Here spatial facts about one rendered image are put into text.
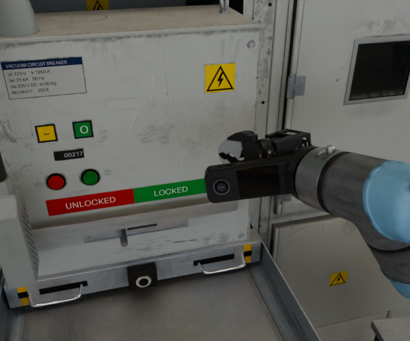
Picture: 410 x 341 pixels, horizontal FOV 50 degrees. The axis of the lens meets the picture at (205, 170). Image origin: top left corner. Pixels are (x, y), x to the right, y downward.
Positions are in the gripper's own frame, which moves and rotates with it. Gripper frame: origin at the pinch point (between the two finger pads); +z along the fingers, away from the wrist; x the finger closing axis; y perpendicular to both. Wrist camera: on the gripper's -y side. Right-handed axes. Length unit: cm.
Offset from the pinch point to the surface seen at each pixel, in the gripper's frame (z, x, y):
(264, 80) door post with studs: 23.9, 6.5, 27.3
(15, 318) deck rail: 28, -31, -36
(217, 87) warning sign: 8.5, 9.2, 5.9
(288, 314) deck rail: 2.0, -37.5, 12.1
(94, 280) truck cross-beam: 24.0, -26.7, -20.1
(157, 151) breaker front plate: 14.3, -1.0, -5.2
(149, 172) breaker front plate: 15.9, -4.9, -7.0
